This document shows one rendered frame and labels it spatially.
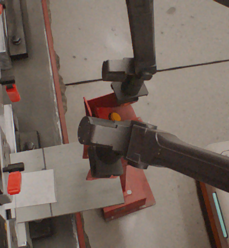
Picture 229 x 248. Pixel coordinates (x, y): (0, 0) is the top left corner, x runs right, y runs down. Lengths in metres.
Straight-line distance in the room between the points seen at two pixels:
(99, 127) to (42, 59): 0.63
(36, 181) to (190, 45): 1.60
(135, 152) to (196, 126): 1.49
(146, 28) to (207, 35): 1.59
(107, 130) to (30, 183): 0.35
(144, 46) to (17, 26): 0.53
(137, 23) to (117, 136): 0.27
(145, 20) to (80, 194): 0.45
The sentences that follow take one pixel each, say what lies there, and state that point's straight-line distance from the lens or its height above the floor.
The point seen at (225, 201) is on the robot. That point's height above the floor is 0.28.
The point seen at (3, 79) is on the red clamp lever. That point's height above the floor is 1.25.
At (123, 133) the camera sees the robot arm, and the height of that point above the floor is 1.27.
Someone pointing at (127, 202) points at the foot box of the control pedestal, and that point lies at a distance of 2.06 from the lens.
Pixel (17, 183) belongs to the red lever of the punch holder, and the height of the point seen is 1.31.
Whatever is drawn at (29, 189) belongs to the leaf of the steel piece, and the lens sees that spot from 1.17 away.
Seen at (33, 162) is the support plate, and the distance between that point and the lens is 1.20.
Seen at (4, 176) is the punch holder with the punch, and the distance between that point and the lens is 0.93.
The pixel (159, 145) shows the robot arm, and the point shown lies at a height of 1.35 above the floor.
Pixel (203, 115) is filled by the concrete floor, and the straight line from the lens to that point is 2.38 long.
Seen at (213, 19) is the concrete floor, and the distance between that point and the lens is 2.72.
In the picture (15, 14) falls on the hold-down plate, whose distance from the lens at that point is 1.56.
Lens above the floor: 2.10
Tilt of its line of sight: 65 degrees down
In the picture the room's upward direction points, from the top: 1 degrees counter-clockwise
